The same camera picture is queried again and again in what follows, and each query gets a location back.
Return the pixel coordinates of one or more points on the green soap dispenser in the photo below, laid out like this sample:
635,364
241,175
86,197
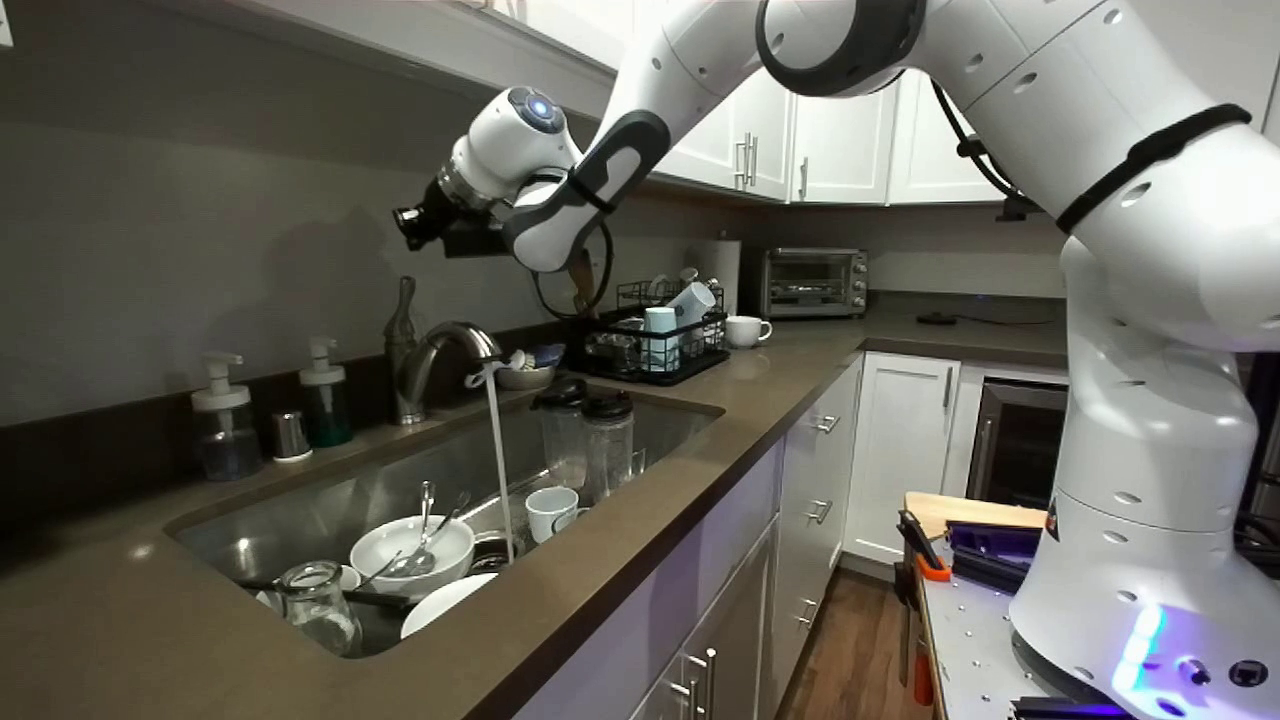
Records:
327,407

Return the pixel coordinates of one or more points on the stainless steel sink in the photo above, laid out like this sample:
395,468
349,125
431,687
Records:
443,465

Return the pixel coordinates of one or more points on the light wooden board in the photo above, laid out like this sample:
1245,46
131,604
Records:
982,511

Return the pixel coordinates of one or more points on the white paper towel roll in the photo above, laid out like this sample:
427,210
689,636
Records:
721,274

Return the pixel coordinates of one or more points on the clear blender jar black lid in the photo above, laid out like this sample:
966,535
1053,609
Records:
560,432
609,445

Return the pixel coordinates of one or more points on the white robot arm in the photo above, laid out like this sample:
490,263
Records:
1172,403

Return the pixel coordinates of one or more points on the silver toaster oven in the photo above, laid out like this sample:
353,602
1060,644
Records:
814,283

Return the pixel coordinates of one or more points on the stainless steel faucet spout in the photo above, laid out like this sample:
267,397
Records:
444,343

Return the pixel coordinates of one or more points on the orange black clamp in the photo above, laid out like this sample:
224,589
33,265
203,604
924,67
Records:
924,560

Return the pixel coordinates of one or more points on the light blue plastic container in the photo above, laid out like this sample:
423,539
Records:
696,303

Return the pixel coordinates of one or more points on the wooden cutting board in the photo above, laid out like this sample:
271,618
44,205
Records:
580,283

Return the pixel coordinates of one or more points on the light blue plastic cup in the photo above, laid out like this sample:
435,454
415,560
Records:
661,343

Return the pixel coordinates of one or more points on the grey robot base table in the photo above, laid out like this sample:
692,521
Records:
974,652

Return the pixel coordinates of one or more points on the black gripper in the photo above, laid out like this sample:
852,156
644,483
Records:
468,226

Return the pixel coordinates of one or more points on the running water stream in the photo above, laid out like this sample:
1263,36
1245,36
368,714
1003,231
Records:
496,465

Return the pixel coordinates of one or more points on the white plate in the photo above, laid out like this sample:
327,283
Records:
444,604

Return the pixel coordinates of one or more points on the white base cabinet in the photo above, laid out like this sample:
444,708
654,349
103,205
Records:
903,454

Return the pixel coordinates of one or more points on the large white bowl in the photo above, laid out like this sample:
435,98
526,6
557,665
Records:
402,545

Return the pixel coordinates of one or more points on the black glass door appliance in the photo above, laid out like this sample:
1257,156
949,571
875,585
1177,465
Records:
1023,445

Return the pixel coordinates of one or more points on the clear soap dispenser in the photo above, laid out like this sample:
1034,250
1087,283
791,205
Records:
224,426

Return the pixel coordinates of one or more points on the beige ceramic bowl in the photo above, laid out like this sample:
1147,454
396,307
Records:
526,376

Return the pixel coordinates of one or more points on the black tool case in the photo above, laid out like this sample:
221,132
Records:
993,548

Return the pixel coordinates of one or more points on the clear glass jar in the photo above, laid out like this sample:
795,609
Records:
322,621

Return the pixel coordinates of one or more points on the white mug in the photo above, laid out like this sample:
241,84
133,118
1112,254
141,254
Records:
746,328
550,517

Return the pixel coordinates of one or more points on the metal spoon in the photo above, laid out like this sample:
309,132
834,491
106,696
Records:
402,560
427,507

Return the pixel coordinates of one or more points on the long white wall cabinet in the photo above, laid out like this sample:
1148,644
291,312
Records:
332,20

